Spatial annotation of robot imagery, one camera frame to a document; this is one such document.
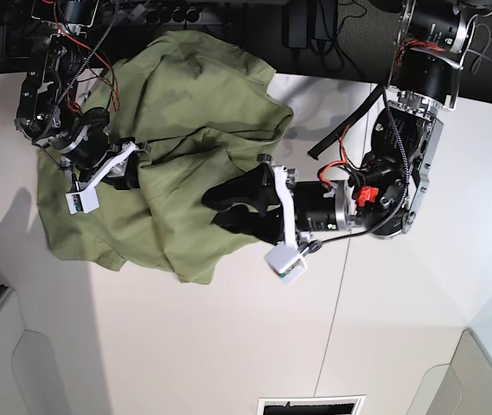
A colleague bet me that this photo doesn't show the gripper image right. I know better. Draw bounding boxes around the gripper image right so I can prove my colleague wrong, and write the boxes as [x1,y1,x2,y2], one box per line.
[201,154,355,253]

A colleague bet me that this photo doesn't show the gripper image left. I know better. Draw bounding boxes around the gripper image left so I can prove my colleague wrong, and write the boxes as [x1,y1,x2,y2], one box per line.
[57,122,149,190]

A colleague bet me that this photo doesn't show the green t-shirt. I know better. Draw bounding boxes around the green t-shirt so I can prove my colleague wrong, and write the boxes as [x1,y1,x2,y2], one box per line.
[37,30,293,284]

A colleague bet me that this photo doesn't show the black power strip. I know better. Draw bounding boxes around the black power strip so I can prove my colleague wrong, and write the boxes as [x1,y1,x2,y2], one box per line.
[137,1,204,24]

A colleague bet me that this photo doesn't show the white vent slot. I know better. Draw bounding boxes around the white vent slot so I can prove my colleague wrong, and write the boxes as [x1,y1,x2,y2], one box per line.
[256,395,366,415]

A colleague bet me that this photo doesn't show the grey partition left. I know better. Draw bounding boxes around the grey partition left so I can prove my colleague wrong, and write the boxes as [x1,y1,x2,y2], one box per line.
[0,288,73,414]

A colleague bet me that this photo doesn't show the grey partition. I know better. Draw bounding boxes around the grey partition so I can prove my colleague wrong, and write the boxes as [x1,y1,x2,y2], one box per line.
[0,288,73,414]
[406,329,492,415]

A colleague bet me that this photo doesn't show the grey partition right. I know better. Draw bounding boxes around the grey partition right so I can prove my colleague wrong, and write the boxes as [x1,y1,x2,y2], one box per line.
[406,329,492,415]

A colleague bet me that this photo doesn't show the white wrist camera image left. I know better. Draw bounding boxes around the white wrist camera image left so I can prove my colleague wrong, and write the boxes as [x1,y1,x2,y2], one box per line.
[65,188,99,214]

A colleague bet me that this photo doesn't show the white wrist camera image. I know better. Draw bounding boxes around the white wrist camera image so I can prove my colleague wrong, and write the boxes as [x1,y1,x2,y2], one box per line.
[265,242,308,284]
[65,188,99,214]

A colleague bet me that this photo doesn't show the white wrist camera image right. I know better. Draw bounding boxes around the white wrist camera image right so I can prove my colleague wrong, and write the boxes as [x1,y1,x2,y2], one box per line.
[265,242,308,284]

